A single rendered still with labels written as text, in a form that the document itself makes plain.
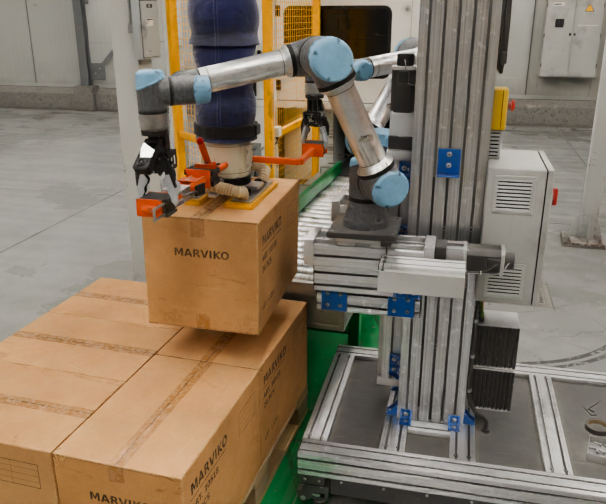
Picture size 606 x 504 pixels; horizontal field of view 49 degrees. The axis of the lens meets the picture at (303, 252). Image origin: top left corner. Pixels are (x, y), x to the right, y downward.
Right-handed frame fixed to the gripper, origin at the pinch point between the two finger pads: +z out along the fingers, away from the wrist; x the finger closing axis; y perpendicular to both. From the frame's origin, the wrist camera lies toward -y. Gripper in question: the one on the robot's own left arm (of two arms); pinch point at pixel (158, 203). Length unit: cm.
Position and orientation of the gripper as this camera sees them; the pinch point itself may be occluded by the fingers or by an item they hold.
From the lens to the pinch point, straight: 188.6
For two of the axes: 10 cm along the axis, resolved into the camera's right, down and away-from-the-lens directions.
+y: 2.2, -3.5, 9.1
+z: 0.2, 9.4, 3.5
